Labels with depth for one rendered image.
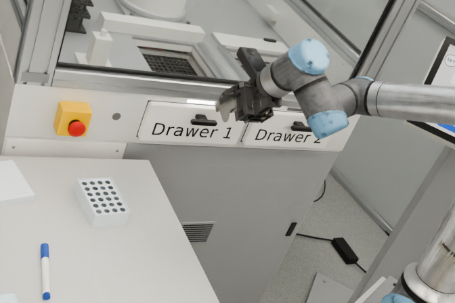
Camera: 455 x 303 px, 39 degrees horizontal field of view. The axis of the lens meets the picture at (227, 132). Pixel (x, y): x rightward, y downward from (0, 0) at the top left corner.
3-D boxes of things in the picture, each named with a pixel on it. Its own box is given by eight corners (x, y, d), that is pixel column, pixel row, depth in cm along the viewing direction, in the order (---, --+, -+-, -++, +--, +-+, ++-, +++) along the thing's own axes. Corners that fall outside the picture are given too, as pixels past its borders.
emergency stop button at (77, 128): (84, 138, 150) (88, 124, 148) (67, 138, 148) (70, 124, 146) (80, 131, 152) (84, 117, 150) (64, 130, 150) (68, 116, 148)
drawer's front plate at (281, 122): (324, 149, 196) (339, 118, 190) (243, 145, 181) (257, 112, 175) (321, 145, 197) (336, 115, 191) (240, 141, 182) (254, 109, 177)
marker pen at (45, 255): (50, 301, 120) (51, 295, 120) (41, 300, 120) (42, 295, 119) (47, 248, 131) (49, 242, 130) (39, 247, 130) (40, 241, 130)
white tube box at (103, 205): (126, 224, 145) (131, 212, 143) (91, 228, 140) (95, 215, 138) (107, 189, 153) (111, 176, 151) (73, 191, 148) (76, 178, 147)
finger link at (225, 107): (209, 128, 153) (233, 115, 146) (206, 104, 155) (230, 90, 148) (219, 129, 155) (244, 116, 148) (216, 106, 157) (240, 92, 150)
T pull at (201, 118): (216, 126, 167) (218, 122, 167) (191, 125, 164) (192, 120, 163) (211, 118, 170) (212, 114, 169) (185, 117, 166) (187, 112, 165)
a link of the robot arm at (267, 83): (267, 56, 135) (298, 60, 140) (255, 65, 139) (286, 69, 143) (272, 89, 133) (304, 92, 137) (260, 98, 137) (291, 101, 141)
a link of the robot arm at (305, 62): (313, 78, 125) (294, 39, 125) (281, 99, 133) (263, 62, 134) (340, 69, 129) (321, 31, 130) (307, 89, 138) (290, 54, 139)
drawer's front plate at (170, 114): (235, 145, 179) (249, 111, 174) (138, 140, 164) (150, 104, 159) (233, 141, 181) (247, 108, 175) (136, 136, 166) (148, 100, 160)
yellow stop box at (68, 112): (87, 138, 153) (93, 113, 150) (56, 137, 150) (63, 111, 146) (82, 126, 157) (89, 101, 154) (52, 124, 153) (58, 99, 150)
